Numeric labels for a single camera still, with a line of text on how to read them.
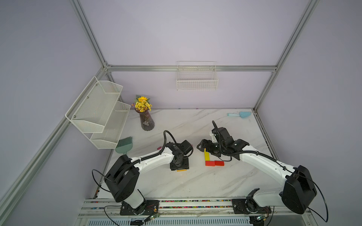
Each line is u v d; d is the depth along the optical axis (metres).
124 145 0.98
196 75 0.95
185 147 0.68
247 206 0.65
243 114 1.18
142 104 0.89
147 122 1.01
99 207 0.75
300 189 0.41
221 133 0.63
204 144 0.74
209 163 0.90
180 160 0.70
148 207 0.73
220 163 0.90
